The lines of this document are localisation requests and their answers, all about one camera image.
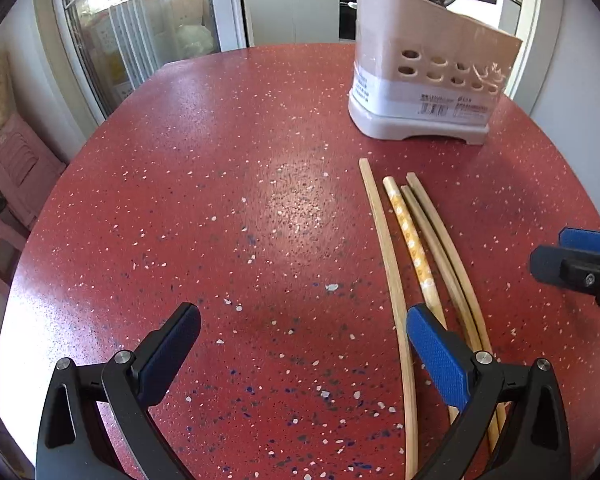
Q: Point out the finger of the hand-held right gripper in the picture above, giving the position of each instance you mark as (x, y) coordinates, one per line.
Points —
(587, 240)
(550, 265)

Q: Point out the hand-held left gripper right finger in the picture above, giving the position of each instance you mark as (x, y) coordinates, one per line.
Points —
(437, 355)

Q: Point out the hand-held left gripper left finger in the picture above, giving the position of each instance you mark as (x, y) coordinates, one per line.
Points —
(172, 345)

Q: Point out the plain wooden chopstick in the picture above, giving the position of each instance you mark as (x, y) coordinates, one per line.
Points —
(420, 192)
(413, 205)
(387, 255)

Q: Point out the orange patterned wooden chopstick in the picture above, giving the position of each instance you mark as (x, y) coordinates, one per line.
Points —
(412, 240)

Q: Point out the pink white utensil holder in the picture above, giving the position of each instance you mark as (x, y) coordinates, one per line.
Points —
(420, 110)

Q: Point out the single pink plastic stool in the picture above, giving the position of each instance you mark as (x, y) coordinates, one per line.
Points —
(0, 255)

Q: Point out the stack of pink stools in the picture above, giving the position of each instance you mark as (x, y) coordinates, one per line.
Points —
(20, 160)

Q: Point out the black built-in oven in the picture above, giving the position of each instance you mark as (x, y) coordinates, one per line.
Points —
(347, 12)

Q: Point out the sliding glass door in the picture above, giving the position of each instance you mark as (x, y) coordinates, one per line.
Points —
(145, 20)

